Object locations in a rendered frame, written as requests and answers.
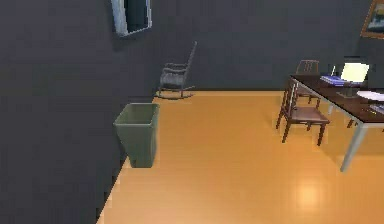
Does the grey rocking chair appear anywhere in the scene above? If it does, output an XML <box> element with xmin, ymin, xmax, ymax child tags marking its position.
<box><xmin>155</xmin><ymin>41</ymin><xmax>198</xmax><ymax>100</ymax></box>

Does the brown wooden dining chair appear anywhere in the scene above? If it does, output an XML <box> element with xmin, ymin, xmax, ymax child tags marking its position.
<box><xmin>294</xmin><ymin>59</ymin><xmax>322</xmax><ymax>109</ymax></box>
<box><xmin>275</xmin><ymin>78</ymin><xmax>331</xmax><ymax>147</ymax></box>

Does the green waste bin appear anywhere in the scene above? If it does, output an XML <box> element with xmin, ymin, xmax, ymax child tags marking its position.
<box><xmin>113</xmin><ymin>102</ymin><xmax>161</xmax><ymax>169</ymax></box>

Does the white framed window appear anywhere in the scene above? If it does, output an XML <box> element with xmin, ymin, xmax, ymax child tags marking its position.
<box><xmin>110</xmin><ymin>0</ymin><xmax>153</xmax><ymax>38</ymax></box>

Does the blue book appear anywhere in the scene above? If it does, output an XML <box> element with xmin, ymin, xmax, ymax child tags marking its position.
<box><xmin>320</xmin><ymin>75</ymin><xmax>350</xmax><ymax>87</ymax></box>

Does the dark brown dining table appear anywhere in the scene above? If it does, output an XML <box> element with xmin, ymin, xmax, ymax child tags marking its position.
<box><xmin>289</xmin><ymin>73</ymin><xmax>384</xmax><ymax>173</ymax></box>

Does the open laptop with pale screen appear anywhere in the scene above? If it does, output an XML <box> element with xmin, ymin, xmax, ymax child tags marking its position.
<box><xmin>335</xmin><ymin>61</ymin><xmax>371</xmax><ymax>98</ymax></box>

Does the small grey flat object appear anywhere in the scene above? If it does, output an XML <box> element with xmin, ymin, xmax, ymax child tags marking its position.
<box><xmin>369</xmin><ymin>103</ymin><xmax>384</xmax><ymax>116</ymax></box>

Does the wood framed wall picture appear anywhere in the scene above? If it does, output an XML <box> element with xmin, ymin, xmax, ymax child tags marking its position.
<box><xmin>360</xmin><ymin>0</ymin><xmax>384</xmax><ymax>40</ymax></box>

